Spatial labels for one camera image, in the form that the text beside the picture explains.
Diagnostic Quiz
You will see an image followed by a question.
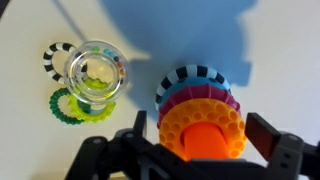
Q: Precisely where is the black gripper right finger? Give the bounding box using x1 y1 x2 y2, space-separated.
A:
245 112 281 160

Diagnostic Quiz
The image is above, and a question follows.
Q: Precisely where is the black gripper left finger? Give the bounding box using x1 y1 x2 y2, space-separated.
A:
133 110 147 137

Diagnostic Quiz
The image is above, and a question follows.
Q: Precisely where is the dark green beaded ring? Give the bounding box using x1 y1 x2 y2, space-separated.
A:
48 87 92 126

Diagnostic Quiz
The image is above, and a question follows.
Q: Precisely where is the orange bumpy ring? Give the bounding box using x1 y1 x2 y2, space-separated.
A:
158 97 248 162

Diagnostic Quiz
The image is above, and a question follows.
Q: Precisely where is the black and white striped base ring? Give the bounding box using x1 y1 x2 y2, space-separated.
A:
154 64 232 105

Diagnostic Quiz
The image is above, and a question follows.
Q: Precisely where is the clear bead-filled ring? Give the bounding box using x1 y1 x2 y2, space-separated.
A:
63 40 129 106

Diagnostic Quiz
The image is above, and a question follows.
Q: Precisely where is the round white pedestal table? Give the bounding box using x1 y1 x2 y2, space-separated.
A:
0 0 320 180

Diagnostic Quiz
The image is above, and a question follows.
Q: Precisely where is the small black white striped ring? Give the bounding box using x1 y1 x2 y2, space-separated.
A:
42 41 88 85

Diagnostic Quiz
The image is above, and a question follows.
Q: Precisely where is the blue ring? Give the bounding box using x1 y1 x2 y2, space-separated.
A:
156 77 232 114

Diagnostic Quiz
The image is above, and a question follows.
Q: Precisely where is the lime green toothed ring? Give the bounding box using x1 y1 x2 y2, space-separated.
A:
67 77 117 124

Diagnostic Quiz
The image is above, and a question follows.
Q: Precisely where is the magenta ridged ring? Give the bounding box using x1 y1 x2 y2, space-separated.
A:
156 83 242 129

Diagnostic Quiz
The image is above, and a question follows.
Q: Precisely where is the orange stacking stand post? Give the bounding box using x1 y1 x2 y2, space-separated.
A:
182 122 229 160

